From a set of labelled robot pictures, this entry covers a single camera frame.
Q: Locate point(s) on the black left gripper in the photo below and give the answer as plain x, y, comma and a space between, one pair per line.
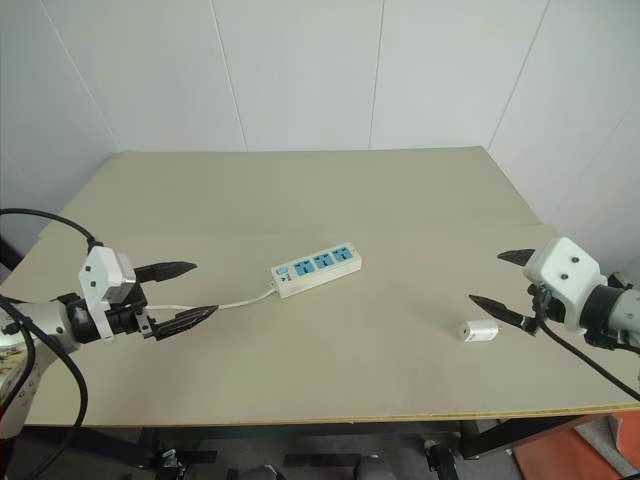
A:
127, 320

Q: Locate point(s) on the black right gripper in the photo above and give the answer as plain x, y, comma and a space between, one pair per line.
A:
540, 302

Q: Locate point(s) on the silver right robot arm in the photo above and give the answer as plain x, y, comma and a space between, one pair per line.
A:
622, 307

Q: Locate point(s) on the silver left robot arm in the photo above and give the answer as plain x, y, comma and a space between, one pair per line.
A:
45, 320

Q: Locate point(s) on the white plug adapter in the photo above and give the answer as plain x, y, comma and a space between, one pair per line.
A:
477, 332

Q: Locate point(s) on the white power strip blue sockets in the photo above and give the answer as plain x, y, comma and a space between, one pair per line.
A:
315, 272

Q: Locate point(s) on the orange floor mat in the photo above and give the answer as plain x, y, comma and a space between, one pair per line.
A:
550, 455

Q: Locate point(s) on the colourful patterned object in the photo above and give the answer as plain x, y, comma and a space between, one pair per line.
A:
10, 367

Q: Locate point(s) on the grey cloth piece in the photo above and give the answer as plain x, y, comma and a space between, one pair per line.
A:
602, 442

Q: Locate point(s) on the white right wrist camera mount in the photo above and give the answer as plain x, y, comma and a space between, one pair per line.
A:
562, 272

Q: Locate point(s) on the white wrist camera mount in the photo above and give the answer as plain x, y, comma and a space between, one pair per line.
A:
562, 272
97, 272

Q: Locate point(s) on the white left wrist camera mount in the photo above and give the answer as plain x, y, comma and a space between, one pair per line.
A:
97, 272

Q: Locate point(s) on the black table frame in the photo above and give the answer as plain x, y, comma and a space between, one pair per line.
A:
500, 441

